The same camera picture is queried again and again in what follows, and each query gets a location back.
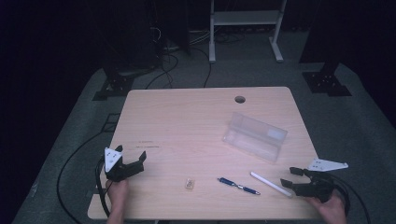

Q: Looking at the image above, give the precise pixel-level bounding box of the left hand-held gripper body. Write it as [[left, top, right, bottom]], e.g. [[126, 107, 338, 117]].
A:
[[104, 147, 145, 183]]

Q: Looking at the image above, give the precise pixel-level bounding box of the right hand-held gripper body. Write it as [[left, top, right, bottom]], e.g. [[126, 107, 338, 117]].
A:
[[292, 158, 349, 203]]

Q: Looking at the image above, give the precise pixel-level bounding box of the white pen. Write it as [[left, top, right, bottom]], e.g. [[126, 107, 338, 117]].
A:
[[249, 171, 293, 198]]

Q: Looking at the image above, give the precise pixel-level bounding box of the blue pen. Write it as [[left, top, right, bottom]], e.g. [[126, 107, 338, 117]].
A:
[[218, 176, 262, 196]]

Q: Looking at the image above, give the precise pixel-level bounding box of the clear plastic pencil case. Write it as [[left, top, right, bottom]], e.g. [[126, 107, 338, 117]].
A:
[[222, 111, 288, 163]]

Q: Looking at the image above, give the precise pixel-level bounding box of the person's left hand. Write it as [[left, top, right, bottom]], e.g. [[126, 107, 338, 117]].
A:
[[106, 179, 130, 213]]

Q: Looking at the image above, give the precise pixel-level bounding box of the person's right hand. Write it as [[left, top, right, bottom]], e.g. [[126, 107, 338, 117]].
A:
[[306, 190, 347, 224]]

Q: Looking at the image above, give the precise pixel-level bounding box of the black stand base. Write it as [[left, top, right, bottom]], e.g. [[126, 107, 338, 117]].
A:
[[92, 66, 135, 102], [302, 62, 353, 97]]

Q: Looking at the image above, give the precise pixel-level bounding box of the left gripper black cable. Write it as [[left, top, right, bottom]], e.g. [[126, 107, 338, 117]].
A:
[[94, 157, 112, 218]]

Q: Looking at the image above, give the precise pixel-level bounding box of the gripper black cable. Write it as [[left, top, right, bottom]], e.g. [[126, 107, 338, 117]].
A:
[[94, 157, 112, 218], [328, 173, 372, 224]]

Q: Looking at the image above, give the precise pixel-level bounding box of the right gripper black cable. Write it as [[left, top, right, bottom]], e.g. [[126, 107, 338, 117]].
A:
[[328, 173, 372, 224]]

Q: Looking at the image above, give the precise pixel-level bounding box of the black cable bundle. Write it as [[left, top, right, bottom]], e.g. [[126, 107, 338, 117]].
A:
[[144, 26, 180, 90]]

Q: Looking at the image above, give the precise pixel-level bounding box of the thin black floor cable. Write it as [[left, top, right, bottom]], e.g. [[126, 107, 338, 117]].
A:
[[190, 46, 213, 89]]

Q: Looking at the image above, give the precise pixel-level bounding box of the white metal desk frame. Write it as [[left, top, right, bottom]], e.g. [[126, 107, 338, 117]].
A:
[[208, 0, 288, 63]]

